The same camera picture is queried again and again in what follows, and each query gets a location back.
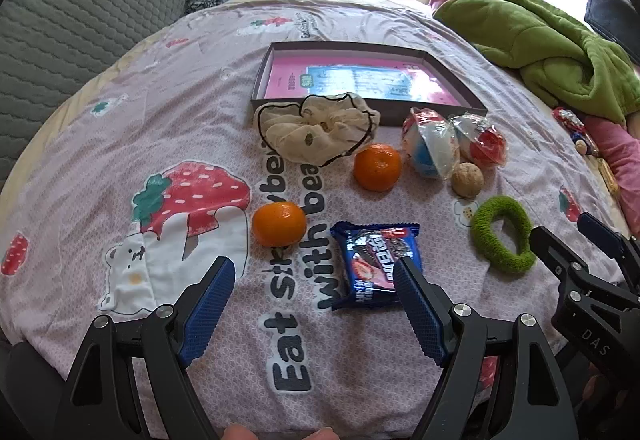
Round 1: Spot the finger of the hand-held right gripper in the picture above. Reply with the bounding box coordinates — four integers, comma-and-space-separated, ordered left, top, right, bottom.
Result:
530, 226, 601, 306
577, 212, 640, 291

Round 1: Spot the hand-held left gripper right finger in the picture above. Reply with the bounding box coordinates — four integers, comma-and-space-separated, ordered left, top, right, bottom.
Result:
392, 257, 581, 440

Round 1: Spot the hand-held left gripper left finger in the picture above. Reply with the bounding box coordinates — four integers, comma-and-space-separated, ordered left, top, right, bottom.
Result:
52, 256, 236, 440

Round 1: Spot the blue cookie packet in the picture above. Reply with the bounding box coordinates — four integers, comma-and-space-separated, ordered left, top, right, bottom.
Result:
330, 221, 422, 312

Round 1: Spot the green fuzzy hair tie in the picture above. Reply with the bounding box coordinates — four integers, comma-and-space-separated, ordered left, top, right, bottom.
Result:
470, 196, 538, 272

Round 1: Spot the orange tangerine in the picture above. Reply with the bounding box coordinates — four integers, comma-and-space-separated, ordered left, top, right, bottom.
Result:
353, 143, 402, 192
251, 201, 307, 248

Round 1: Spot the walnut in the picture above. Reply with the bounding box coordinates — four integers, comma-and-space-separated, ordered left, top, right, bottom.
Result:
451, 162, 485, 199

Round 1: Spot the egg-shaped packet with red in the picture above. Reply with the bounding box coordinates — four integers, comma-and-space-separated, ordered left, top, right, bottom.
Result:
450, 112, 508, 168

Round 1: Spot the egg-shaped packet with blue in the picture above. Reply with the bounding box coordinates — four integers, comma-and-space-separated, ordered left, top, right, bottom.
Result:
402, 107, 461, 180

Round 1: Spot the beige scrunchie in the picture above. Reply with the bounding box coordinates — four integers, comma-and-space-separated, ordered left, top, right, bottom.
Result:
254, 92, 381, 168

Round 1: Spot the shallow grey cardboard box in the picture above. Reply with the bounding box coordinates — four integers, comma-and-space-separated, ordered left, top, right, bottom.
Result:
250, 41, 488, 121

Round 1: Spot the person's left hand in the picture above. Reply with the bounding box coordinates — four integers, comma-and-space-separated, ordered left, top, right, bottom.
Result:
223, 424, 335, 440

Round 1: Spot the yellow snack packet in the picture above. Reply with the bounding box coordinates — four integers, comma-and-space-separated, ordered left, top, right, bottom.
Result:
597, 160, 621, 198

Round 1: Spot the pink cloth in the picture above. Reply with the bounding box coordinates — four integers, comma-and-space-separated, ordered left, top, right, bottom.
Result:
582, 112, 640, 216

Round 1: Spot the small toy figure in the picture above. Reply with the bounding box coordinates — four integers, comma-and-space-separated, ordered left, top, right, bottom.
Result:
572, 130, 601, 158

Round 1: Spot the red candy packet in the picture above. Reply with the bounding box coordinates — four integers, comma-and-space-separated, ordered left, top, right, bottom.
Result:
552, 107, 586, 131

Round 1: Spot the printed pink bed sheet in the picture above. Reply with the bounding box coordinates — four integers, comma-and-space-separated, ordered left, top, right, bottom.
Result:
0, 0, 640, 440

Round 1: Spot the green blanket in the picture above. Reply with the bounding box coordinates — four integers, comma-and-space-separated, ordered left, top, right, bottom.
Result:
432, 0, 640, 126

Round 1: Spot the black television screen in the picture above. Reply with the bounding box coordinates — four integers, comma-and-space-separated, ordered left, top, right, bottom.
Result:
584, 0, 640, 53

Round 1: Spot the pink book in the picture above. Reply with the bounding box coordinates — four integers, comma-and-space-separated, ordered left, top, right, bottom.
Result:
264, 60, 458, 106

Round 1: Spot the dark patterned cloth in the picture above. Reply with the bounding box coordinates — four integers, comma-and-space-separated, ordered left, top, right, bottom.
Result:
185, 0, 236, 15

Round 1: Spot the grey quilted headboard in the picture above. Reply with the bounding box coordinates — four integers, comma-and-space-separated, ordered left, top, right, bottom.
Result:
0, 0, 211, 191

